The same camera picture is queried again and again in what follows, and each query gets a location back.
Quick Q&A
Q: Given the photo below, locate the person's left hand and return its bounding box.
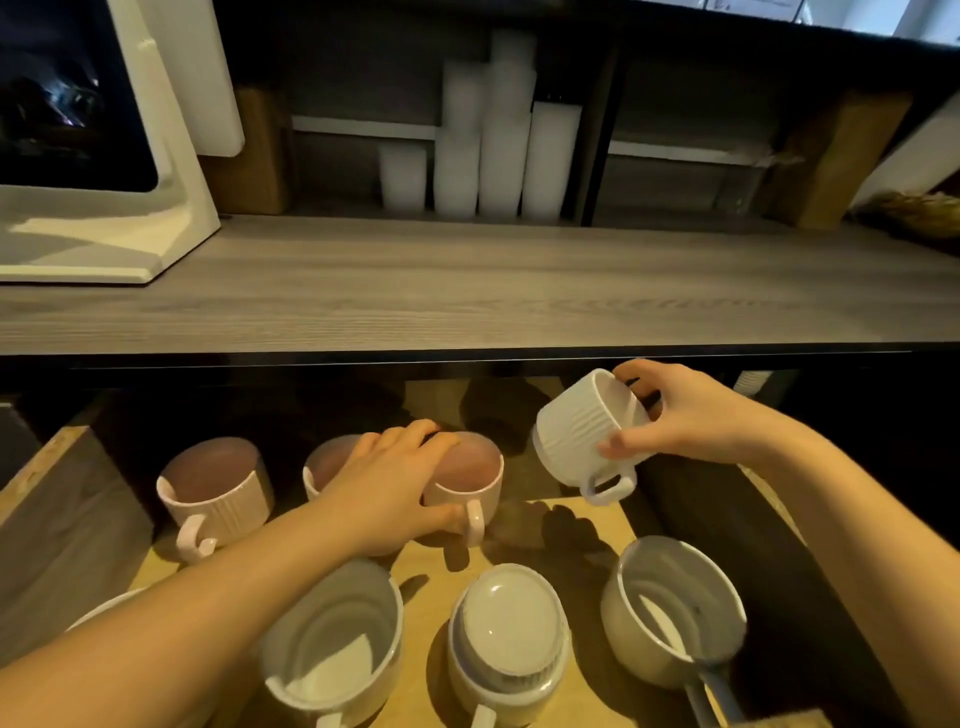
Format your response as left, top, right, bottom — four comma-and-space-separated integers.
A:
322, 419, 467, 558

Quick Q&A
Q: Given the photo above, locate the white microwave oven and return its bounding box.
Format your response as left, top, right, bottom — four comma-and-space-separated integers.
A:
0, 0, 223, 285

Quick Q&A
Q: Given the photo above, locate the person's right forearm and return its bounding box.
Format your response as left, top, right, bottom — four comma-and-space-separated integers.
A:
738, 414, 960, 728

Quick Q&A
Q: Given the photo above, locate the brown cardboard box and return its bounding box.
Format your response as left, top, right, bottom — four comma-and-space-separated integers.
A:
771, 89, 915, 231
198, 85, 295, 217

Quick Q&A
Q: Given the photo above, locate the person's left forearm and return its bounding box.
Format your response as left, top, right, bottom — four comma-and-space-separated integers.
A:
0, 495, 391, 728

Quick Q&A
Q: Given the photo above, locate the white flat board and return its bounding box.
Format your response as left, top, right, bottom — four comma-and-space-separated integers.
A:
137, 0, 246, 159

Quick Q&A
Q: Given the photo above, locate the grey-white ribbed mug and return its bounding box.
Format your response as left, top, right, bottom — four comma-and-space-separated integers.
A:
599, 534, 750, 728

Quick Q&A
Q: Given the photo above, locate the wooden drawer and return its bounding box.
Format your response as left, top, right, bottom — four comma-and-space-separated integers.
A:
0, 375, 830, 728

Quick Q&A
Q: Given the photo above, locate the pink ribbed mug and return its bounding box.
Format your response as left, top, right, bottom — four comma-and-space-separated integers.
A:
421, 430, 505, 549
156, 437, 276, 565
302, 434, 369, 502

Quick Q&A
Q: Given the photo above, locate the person's right hand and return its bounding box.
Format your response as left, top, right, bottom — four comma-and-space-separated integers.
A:
596, 359, 778, 468

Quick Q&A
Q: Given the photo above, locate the yellow-brown bundle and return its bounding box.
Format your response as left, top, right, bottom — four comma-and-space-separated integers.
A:
853, 190, 960, 243

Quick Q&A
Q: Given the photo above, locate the white slanted panel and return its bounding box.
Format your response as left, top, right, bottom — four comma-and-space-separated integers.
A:
849, 88, 960, 211

